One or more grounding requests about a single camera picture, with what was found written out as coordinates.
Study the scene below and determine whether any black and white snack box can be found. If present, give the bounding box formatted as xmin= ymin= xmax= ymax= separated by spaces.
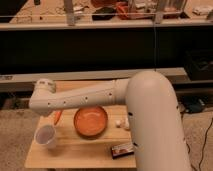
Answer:
xmin=110 ymin=142 xmax=134 ymax=159

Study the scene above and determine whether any wooden table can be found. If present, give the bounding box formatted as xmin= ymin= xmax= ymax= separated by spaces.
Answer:
xmin=24 ymin=80 xmax=158 ymax=170

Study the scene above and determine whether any white ceramic cup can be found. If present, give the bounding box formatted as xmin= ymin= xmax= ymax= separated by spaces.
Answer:
xmin=34 ymin=125 xmax=56 ymax=149

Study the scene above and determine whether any orange round plate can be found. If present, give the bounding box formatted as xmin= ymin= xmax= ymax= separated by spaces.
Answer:
xmin=73 ymin=106 xmax=108 ymax=138

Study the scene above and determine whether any black object on shelf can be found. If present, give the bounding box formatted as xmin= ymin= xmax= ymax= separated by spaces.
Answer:
xmin=92 ymin=7 xmax=116 ymax=21

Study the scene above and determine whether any orange carrot-shaped pepper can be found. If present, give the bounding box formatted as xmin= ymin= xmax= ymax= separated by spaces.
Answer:
xmin=54 ymin=110 xmax=63 ymax=125

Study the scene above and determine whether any grey metal shelf rail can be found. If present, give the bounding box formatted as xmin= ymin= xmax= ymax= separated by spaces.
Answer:
xmin=0 ymin=67 xmax=188 ymax=85

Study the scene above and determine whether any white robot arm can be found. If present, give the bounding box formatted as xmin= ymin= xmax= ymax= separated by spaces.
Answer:
xmin=29 ymin=70 xmax=191 ymax=171

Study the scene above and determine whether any black box on floor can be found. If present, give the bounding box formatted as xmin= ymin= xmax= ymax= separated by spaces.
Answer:
xmin=185 ymin=99 xmax=204 ymax=113

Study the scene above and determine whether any white plastic bottle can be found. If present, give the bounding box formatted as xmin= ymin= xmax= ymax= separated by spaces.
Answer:
xmin=115 ymin=118 xmax=130 ymax=131

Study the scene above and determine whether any black cable on floor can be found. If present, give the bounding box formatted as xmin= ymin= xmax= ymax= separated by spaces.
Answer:
xmin=198 ymin=113 xmax=213 ymax=171

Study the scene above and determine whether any red container on shelf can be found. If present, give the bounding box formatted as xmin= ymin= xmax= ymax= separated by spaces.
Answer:
xmin=115 ymin=1 xmax=141 ymax=20

